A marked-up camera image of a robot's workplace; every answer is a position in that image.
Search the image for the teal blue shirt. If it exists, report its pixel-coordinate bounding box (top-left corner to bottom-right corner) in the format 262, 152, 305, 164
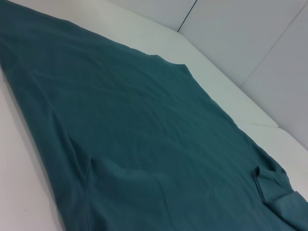
0, 0, 308, 231

